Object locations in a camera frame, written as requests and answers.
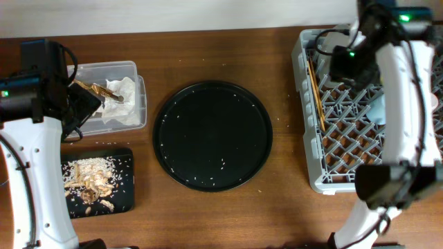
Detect small bottle with white cap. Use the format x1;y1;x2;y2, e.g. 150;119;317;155
73;79;124;102

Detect white tissue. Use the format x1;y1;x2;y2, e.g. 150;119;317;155
93;77;140;126

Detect blue cup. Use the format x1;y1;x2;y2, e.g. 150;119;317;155
366;94;386;125

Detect food scraps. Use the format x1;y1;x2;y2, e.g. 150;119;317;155
62;156;132;216

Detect grey plate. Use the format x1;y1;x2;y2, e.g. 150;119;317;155
314;32;351;89

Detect pink cup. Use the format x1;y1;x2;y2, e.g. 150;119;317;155
431;93;439;112

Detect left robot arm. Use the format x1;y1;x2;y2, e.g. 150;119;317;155
1;39;106;248

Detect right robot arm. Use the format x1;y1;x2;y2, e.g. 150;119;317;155
327;1;442;248

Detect grey dishwasher rack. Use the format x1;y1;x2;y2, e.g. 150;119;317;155
291;25;442;194

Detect clear plastic bin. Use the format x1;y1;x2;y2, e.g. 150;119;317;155
75;61;147;136

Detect black rectangular tray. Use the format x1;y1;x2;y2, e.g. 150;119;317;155
60;147;135;220

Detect round black serving tray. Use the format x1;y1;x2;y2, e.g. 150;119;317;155
152;80;273;192

